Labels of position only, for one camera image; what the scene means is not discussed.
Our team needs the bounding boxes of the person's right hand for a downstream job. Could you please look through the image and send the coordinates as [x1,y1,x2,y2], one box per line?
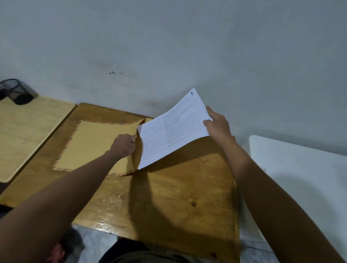
[202,106,236,146]

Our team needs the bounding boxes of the person's left forearm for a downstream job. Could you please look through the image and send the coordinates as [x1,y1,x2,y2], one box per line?
[0,149,128,263]

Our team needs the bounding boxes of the person's foot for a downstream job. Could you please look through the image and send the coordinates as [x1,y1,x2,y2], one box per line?
[50,228,85,263]

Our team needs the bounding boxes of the black mesh pen holder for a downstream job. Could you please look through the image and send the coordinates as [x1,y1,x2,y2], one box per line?
[0,79,33,105]

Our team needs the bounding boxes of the white printed paper sheet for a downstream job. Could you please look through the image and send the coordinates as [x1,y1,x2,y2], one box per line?
[137,87,213,170]

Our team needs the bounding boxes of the brown envelope with striped border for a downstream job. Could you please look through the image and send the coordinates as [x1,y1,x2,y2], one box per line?
[52,118,153,176]

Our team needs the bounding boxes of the light wooden desk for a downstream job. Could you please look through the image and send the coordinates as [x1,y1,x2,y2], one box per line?
[0,95,77,184]

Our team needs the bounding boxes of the white table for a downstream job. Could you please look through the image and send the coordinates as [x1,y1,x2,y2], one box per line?
[240,135,347,253]

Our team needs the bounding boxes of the person's dark trousers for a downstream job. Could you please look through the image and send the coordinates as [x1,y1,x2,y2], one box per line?
[98,238,191,263]

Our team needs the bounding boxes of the person's right forearm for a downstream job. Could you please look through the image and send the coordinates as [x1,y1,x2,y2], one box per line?
[217,137,347,263]

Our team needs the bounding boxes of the person's left hand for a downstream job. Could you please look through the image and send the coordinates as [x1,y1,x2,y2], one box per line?
[110,133,138,159]

